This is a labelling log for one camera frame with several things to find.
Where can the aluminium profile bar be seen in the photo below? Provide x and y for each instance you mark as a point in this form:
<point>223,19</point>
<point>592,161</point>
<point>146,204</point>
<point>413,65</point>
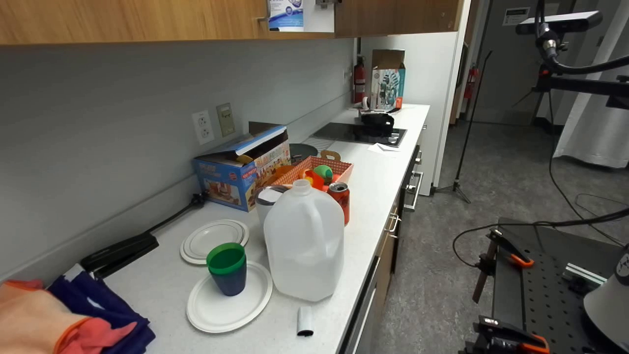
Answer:
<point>582,271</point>

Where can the wooden base cabinet drawers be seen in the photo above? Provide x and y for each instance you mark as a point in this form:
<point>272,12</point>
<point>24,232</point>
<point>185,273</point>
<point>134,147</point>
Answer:
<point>386,255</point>

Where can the wooden wall cabinet door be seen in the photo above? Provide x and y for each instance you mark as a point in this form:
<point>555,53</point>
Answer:
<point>394,16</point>

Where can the small white cylinder cap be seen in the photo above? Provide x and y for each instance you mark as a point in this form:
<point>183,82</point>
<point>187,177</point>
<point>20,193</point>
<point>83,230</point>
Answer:
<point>305,318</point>

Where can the white paper sheet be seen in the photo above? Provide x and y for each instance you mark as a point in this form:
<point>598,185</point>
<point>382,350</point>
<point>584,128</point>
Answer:
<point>382,147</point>

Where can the orange checkered toy tray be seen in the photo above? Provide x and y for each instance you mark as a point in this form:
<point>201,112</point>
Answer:
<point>341,171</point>

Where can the translucent plastic milk jug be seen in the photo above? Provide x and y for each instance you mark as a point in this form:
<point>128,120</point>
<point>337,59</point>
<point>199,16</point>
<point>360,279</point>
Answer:
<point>305,248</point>

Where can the black built-in oven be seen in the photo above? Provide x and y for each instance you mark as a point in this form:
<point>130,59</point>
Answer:
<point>413,183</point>

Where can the grey metal door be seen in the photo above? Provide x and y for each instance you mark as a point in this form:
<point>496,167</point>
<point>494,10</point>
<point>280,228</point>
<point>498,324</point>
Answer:
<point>504,65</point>

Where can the small white paper plate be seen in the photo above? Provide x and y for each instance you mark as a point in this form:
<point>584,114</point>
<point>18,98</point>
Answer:
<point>209,238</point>

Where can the black induction cooktop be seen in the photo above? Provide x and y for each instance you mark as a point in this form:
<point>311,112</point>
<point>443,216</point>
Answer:
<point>341,132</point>

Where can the black perforated robot table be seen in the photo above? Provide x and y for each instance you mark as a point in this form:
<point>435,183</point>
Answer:
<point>543,301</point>

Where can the red fire extinguisher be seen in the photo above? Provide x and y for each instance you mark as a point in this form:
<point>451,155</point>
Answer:
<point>472,80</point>
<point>358,78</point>

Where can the thin black light stand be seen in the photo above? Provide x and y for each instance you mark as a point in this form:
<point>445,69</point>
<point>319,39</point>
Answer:
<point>468,137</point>

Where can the green toy fruit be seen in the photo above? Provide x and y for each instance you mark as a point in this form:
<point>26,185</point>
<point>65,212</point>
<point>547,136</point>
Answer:
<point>323,173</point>

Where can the green plastic cup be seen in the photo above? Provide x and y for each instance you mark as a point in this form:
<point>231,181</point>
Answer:
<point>227,257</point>

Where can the blue play food box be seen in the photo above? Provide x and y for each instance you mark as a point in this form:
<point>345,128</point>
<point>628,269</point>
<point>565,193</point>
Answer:
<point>227,179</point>

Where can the brown cardboard box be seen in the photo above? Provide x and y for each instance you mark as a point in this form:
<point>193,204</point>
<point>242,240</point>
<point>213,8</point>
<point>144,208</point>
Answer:
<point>388,59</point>

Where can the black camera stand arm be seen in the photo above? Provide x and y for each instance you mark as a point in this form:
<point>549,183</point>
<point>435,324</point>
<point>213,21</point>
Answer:
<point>576,82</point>

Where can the blue plastic cup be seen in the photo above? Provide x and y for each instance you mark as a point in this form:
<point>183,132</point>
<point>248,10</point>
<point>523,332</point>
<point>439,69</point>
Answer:
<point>229,285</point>

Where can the white tall side panel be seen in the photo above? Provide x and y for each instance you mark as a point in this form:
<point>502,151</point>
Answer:
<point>425,71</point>

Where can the red soda can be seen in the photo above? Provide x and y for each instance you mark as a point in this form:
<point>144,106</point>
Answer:
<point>341,198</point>

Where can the white curtain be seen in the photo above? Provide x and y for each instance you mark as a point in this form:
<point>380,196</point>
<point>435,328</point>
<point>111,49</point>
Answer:
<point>590,124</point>

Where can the beige wall switch plate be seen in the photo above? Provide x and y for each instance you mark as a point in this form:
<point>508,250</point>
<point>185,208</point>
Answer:
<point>225,118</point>

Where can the black camera on stand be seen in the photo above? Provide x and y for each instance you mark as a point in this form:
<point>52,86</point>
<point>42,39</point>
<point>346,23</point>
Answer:
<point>557,21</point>

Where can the navy blue cloth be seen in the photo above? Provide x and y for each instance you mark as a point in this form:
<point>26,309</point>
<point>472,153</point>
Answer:
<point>99,301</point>

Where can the teal printed product box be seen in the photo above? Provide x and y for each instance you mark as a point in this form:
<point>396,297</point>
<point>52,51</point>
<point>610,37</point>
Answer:
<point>392,86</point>

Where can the orange pink cloth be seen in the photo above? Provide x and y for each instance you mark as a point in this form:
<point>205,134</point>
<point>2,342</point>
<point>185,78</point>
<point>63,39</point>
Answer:
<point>32,320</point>

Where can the white wall power outlet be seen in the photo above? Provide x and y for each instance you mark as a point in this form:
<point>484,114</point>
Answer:
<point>203,126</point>

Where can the black cooking pot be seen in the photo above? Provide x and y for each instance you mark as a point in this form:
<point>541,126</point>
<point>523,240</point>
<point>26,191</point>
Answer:
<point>376,122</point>

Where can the long wooden wall cabinet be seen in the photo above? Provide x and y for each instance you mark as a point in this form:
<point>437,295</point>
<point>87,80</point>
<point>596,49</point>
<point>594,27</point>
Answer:
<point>130,19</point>

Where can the large white paper plate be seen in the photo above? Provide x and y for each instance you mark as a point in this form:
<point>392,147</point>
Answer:
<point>223,311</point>

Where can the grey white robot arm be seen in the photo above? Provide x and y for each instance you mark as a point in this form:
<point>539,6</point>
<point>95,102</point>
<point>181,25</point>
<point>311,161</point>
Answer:
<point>610,307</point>

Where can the white blue paper package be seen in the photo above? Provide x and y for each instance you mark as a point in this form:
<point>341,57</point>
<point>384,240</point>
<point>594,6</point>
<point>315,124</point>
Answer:
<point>286,12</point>

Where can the black stapler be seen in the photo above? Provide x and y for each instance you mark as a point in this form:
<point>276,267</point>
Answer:
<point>120,252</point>

